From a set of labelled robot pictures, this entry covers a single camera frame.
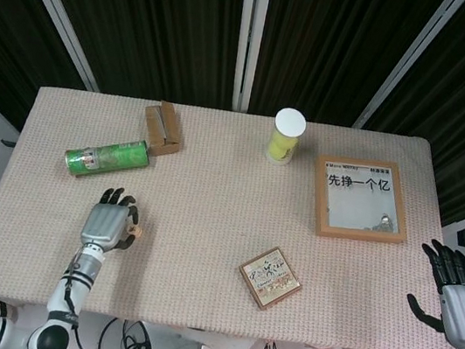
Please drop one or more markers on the small patterned square box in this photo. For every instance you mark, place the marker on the small patterned square box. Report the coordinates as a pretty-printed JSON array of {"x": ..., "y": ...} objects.
[{"x": 270, "y": 278}]

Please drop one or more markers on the yellow tennis ball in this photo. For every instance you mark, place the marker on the yellow tennis ball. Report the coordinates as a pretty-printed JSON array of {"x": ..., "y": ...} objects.
[{"x": 281, "y": 146}]

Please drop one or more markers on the wooden framed money box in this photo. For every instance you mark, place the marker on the wooden framed money box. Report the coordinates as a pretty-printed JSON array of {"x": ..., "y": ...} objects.
[{"x": 317, "y": 197}]

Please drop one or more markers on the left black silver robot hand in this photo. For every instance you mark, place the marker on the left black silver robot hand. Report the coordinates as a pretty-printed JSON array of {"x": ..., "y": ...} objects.
[{"x": 105, "y": 225}]

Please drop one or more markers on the green chip can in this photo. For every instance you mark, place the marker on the green chip can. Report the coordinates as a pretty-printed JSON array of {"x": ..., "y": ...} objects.
[{"x": 107, "y": 157}]

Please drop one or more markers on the red horse wooden chess piece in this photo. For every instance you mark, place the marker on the red horse wooden chess piece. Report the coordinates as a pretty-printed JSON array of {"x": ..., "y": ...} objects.
[{"x": 137, "y": 235}]

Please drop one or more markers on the wooden block pieces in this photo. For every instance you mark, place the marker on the wooden block pieces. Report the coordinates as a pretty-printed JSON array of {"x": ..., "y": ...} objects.
[{"x": 166, "y": 133}]

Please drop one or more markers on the beige woven tablecloth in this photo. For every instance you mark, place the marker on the beige woven tablecloth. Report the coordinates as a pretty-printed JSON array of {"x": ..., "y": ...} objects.
[{"x": 218, "y": 207}]

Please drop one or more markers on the black soldier wooden chess piece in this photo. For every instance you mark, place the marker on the black soldier wooden chess piece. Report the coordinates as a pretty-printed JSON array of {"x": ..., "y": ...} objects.
[{"x": 138, "y": 228}]

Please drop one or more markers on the clear tennis ball tube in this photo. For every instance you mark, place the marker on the clear tennis ball tube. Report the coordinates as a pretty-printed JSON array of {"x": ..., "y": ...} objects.
[{"x": 290, "y": 121}]

